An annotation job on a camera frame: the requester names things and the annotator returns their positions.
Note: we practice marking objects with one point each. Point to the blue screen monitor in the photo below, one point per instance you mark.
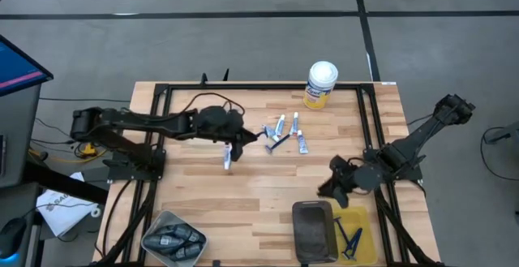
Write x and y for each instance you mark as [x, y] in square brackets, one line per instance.
[16, 68]

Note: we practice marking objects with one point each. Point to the white printed paper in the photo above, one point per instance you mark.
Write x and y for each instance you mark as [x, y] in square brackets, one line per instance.
[61, 210]

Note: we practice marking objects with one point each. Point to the light grey plastic bin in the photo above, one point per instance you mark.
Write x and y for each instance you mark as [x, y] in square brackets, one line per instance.
[168, 218]

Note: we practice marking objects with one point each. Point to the black metal table frame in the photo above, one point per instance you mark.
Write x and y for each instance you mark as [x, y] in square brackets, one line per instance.
[263, 86]

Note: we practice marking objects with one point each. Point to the black computer mouse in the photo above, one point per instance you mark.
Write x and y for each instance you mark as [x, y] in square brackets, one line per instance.
[11, 232]

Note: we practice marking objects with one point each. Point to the Lysol wipes canister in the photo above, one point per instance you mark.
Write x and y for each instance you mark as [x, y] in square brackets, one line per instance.
[320, 82]

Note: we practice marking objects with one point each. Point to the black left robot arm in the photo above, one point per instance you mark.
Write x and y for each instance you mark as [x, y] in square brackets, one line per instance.
[142, 121]

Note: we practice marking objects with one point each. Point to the black floor stand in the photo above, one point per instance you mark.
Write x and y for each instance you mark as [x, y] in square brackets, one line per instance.
[503, 134]

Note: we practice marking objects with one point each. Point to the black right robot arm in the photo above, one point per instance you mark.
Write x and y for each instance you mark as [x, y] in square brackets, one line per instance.
[413, 137]

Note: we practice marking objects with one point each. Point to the yellow plastic bin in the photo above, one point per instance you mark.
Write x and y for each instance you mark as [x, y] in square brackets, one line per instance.
[367, 234]

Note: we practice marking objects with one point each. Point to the small black table camera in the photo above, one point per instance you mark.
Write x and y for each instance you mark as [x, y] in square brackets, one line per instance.
[217, 263]

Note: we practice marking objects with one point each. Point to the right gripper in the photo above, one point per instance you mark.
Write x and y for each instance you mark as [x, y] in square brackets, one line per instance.
[344, 173]

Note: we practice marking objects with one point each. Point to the black desk beam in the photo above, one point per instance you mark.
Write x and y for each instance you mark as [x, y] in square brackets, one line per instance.
[65, 183]

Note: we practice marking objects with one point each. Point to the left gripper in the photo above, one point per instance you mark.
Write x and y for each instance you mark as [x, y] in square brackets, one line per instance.
[221, 123]

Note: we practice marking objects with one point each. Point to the dark smoke plastic bin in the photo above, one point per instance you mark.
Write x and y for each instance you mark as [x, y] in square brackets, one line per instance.
[314, 234]

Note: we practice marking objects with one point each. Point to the small black bracket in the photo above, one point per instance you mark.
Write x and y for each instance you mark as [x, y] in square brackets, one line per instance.
[226, 75]
[204, 79]

